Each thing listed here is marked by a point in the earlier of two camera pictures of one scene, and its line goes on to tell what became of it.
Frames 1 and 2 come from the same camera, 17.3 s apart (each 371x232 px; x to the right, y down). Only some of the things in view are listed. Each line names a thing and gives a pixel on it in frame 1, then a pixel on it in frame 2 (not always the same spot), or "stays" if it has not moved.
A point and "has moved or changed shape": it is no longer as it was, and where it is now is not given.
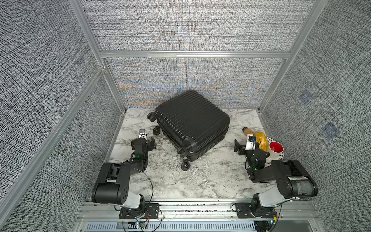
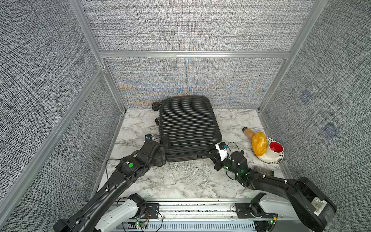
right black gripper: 237,146 -> 215,157
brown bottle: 247,131 stays
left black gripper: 150,144 -> 161,157
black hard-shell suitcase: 192,123 has moved or changed shape
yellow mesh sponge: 261,138 stays
